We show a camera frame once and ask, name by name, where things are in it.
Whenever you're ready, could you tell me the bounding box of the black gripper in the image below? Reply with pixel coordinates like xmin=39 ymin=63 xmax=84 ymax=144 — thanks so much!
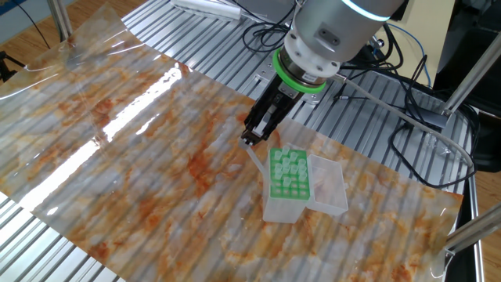
xmin=240 ymin=76 xmax=305 ymax=146

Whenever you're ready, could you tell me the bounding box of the clear plastic pipette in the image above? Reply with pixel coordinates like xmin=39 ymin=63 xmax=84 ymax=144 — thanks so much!
xmin=239 ymin=139 xmax=271 ymax=181

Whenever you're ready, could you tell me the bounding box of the green pipette tip rack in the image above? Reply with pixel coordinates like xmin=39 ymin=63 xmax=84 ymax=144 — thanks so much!
xmin=268 ymin=146 xmax=312 ymax=201

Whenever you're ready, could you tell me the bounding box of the translucent pipette tip box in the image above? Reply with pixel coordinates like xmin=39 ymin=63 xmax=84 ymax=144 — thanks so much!
xmin=261 ymin=147 xmax=350 ymax=225

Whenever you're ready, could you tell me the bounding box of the orange marble pattern mat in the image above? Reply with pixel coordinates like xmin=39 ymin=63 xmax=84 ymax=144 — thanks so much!
xmin=0 ymin=3 xmax=465 ymax=282

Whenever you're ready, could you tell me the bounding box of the black device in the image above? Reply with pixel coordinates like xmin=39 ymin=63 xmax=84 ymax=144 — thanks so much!
xmin=391 ymin=0 xmax=410 ymax=21

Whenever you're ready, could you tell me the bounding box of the beige board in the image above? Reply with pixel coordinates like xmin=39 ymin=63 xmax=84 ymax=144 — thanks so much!
xmin=385 ymin=0 xmax=457 ymax=87

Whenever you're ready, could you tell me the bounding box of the black computer monitor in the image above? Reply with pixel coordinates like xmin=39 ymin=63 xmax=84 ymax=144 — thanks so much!
xmin=432 ymin=0 xmax=501 ymax=173

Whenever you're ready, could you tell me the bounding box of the black tripod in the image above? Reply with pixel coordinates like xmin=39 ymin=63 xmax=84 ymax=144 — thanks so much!
xmin=0 ymin=50 xmax=27 ymax=84

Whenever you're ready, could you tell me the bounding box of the green wrist adapter ring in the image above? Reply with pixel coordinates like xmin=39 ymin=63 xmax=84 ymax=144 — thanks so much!
xmin=272 ymin=47 xmax=326 ymax=94

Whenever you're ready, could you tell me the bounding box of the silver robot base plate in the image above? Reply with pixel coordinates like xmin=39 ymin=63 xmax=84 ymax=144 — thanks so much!
xmin=254 ymin=50 xmax=342 ymax=106

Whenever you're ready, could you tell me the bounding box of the black coiled cable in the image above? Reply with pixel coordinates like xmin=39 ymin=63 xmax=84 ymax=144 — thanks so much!
xmin=241 ymin=3 xmax=297 ymax=54

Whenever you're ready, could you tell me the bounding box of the black looped cable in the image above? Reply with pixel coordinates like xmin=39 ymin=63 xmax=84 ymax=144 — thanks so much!
xmin=389 ymin=121 xmax=477 ymax=190

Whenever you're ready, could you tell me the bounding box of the grey hose cable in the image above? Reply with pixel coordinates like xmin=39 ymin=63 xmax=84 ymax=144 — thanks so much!
xmin=332 ymin=74 xmax=477 ymax=172

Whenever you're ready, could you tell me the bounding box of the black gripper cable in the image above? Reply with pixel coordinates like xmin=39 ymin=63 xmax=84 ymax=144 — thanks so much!
xmin=340 ymin=23 xmax=405 ymax=79

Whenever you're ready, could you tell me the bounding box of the blue cable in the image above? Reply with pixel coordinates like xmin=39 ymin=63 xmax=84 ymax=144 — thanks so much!
xmin=387 ymin=23 xmax=432 ymax=88

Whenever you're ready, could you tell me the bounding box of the aluminium frame post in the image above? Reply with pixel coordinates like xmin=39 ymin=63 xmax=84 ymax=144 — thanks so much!
xmin=444 ymin=203 xmax=501 ymax=256
xmin=441 ymin=31 xmax=501 ymax=119
xmin=46 ymin=0 xmax=74 ymax=42

